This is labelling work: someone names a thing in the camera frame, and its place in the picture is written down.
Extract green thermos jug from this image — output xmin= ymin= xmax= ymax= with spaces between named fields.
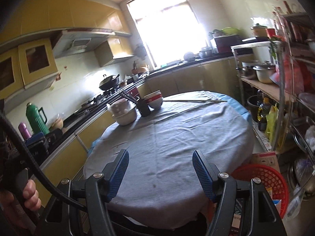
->
xmin=26 ymin=102 xmax=50 ymax=135

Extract purple thermos bottle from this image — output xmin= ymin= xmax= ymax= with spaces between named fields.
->
xmin=18 ymin=122 xmax=31 ymax=141

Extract microwave oven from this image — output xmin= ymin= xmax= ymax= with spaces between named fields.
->
xmin=210 ymin=35 xmax=242 ymax=53

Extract grey tablecloth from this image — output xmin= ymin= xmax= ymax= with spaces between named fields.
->
xmin=83 ymin=91 xmax=255 ymax=230

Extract black wok on stove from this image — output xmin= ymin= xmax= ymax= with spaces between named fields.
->
xmin=99 ymin=74 xmax=120 ymax=91

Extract metal kitchen shelf rack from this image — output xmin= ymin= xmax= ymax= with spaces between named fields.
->
xmin=231 ymin=9 xmax=314 ymax=152

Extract yellow lower cabinets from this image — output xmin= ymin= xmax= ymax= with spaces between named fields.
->
xmin=34 ymin=56 xmax=254 ymax=207

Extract black chopstick holder cup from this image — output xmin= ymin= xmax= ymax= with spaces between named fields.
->
xmin=136 ymin=98 xmax=151 ymax=117

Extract yellow wall cabinet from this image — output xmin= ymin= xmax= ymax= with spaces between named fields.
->
xmin=1 ymin=38 xmax=58 ymax=99

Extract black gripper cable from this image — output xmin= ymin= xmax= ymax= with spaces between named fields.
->
xmin=0 ymin=112 xmax=87 ymax=213

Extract steel cooking pot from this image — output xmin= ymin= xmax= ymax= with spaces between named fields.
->
xmin=253 ymin=63 xmax=275 ymax=84

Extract cardboard box on floor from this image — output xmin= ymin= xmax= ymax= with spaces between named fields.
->
xmin=251 ymin=151 xmax=280 ymax=172

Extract cream stacked bowls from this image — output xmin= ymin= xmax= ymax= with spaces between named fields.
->
xmin=106 ymin=98 xmax=137 ymax=126

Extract person's left hand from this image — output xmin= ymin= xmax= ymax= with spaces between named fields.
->
xmin=0 ymin=178 xmax=43 ymax=212

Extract red plastic waste basket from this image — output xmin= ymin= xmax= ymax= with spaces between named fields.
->
xmin=232 ymin=164 xmax=289 ymax=218

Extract range hood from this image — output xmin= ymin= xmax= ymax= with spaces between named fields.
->
xmin=52 ymin=28 xmax=115 ymax=58

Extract white red striped bowl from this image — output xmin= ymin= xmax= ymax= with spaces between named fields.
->
xmin=144 ymin=90 xmax=163 ymax=109

